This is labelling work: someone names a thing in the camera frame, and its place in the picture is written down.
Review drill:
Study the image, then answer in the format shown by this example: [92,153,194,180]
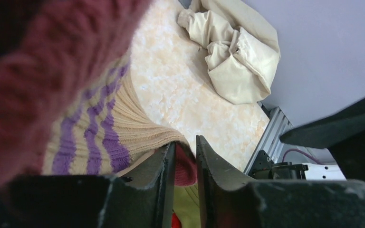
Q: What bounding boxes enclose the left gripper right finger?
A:
[196,135,365,228]

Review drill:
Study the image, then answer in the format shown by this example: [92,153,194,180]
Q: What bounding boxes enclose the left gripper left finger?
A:
[0,143,176,228]

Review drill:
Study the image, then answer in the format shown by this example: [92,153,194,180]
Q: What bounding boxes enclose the maroon striped beige sock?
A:
[0,0,197,187]

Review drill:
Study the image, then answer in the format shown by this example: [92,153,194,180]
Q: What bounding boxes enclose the olive green striped sock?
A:
[173,184,201,228]

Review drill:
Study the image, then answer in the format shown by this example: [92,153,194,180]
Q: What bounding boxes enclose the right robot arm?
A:
[244,98,365,181]

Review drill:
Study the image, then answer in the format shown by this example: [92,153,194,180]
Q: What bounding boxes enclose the red white sock in basket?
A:
[171,212,182,228]

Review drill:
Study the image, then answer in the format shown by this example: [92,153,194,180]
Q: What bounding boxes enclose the beige crumpled cloth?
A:
[177,0,281,105]

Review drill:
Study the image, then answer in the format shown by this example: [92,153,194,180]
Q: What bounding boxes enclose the aluminium frame rail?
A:
[243,107,292,176]

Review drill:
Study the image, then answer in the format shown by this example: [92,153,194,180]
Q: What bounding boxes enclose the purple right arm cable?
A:
[282,148,323,165]

